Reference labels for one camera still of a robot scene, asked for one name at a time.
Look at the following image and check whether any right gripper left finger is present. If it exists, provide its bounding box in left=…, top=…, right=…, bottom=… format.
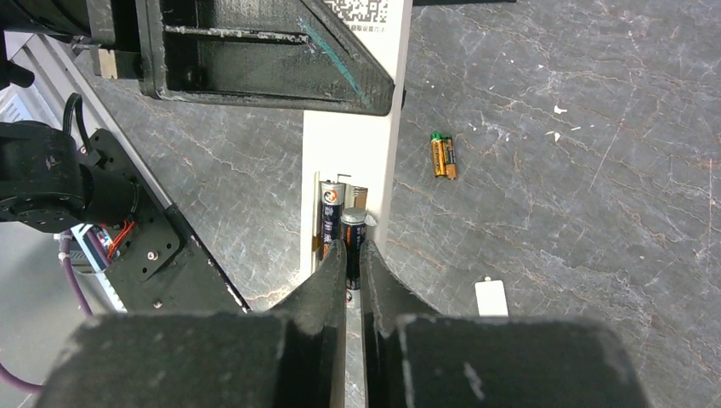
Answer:
left=37, top=241, right=347, bottom=407

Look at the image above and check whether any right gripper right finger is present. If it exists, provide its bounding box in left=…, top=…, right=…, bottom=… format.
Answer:
left=359, top=241, right=650, bottom=407

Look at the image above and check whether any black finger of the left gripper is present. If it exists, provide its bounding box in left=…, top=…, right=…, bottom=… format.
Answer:
left=136, top=1, right=395, bottom=116

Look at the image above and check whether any white battery cover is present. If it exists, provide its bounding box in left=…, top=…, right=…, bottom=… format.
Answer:
left=474, top=276, right=509, bottom=317

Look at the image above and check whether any white remote control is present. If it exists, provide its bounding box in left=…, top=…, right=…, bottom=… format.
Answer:
left=299, top=0, right=415, bottom=283

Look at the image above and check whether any dark blue battery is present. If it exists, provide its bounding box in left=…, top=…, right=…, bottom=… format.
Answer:
left=320, top=180, right=345, bottom=259
left=340, top=207, right=367, bottom=291

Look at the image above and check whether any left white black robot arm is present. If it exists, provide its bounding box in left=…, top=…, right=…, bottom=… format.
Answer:
left=1, top=1, right=395, bottom=233

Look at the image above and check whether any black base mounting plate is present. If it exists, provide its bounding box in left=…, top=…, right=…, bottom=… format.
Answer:
left=86, top=129, right=250, bottom=313

